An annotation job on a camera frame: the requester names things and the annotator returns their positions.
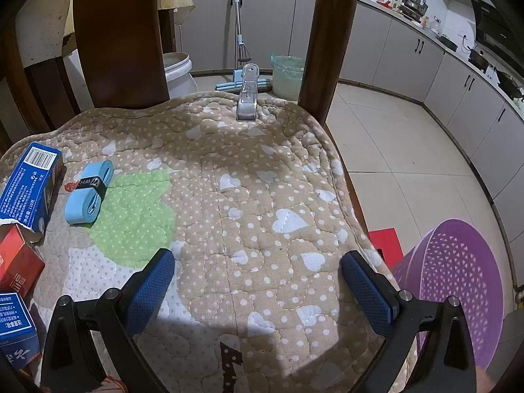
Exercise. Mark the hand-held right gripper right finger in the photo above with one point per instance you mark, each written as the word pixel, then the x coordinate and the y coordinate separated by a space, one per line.
pixel 366 290

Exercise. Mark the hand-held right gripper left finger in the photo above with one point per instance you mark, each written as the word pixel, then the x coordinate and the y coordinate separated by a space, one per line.
pixel 149 290

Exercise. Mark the purple perforated plastic basket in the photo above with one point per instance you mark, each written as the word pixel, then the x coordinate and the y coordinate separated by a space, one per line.
pixel 454 270

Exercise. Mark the red cardboard packet box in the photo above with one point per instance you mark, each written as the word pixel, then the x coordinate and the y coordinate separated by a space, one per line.
pixel 16 262

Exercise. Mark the large blue cardboard box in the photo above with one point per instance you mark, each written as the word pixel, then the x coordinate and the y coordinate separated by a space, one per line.
pixel 28 188

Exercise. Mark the large red cardboard box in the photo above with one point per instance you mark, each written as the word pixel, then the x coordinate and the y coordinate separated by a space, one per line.
pixel 385 245

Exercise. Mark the red white striped item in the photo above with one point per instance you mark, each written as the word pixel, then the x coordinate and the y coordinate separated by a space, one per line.
pixel 111 385

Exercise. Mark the small blue cardboard box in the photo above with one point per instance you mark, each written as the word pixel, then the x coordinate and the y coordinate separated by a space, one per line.
pixel 16 327

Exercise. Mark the beige quilted heart-print cushion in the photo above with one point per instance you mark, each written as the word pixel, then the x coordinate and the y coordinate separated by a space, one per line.
pixel 245 172

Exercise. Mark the white plastic bucket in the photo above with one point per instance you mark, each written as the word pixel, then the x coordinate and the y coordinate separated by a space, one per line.
pixel 178 77

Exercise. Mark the metal clip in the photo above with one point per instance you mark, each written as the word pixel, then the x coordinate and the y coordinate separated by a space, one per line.
pixel 247 98

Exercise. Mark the green plastic bin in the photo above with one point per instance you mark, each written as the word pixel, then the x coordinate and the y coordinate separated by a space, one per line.
pixel 286 80

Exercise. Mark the blue sponge mop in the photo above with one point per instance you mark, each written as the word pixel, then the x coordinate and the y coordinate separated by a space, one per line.
pixel 237 77

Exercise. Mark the dark wooden chair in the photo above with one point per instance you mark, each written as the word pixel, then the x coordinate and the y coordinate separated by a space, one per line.
pixel 118 49

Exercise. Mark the grey kitchen base cabinets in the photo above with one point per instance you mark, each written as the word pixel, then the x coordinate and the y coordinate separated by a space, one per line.
pixel 409 49

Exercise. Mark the black wok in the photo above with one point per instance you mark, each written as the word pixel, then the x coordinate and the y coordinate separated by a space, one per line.
pixel 509 84

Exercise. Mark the black cooking pot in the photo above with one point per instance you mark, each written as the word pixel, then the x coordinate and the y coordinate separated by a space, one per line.
pixel 478 59

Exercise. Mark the stacked cooking pans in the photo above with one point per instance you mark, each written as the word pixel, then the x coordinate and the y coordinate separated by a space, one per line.
pixel 413 8

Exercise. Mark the black range hood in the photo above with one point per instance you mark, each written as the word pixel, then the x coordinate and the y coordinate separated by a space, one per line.
pixel 491 24

